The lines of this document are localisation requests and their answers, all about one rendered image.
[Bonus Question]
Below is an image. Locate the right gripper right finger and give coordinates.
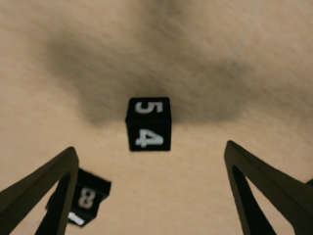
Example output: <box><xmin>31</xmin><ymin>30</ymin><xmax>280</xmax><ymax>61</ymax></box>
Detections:
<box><xmin>224</xmin><ymin>140</ymin><xmax>313</xmax><ymax>235</ymax></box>

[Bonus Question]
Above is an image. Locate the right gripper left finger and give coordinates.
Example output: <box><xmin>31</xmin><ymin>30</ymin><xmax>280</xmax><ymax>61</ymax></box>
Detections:
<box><xmin>0</xmin><ymin>146</ymin><xmax>79</xmax><ymax>235</ymax></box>

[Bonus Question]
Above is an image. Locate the black number cube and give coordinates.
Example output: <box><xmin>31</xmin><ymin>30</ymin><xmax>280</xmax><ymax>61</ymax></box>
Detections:
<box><xmin>126</xmin><ymin>96</ymin><xmax>172</xmax><ymax>151</ymax></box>
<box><xmin>67</xmin><ymin>182</ymin><xmax>103</xmax><ymax>227</ymax></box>

